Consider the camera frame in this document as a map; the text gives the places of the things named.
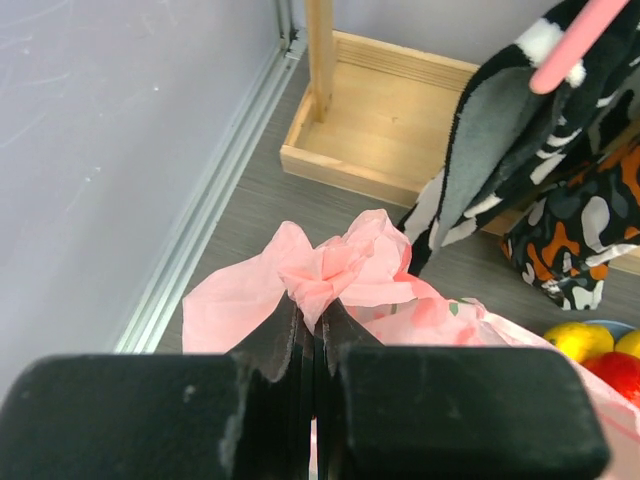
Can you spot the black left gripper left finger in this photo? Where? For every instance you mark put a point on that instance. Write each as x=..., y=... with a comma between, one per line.
x=242, y=414

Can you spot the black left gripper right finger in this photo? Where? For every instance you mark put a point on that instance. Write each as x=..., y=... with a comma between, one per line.
x=440, y=412

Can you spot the pink peach plastic bag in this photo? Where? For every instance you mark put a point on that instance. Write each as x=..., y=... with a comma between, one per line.
x=366, y=269

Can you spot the red apple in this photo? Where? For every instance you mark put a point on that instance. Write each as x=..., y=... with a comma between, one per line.
x=620, y=371

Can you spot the yellow mango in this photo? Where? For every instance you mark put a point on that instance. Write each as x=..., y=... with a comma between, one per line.
x=580, y=341

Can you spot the orange camouflage cloth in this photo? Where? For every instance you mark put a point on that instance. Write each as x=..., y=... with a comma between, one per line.
x=563, y=245

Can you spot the light blue plate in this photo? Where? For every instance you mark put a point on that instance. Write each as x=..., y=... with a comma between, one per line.
x=616, y=328

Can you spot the yellow banana bunch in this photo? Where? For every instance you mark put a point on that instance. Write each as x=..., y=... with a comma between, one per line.
x=629, y=344

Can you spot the wooden clothes rack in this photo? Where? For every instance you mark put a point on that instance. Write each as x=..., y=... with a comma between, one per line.
x=376, y=117

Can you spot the zebra pattern cloth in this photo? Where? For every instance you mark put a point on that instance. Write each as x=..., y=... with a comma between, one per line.
x=505, y=140

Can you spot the pink clothes hanger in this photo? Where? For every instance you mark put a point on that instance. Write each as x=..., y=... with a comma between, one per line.
x=593, y=19

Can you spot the aluminium frame rail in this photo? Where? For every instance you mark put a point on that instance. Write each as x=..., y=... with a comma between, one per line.
x=164, y=291

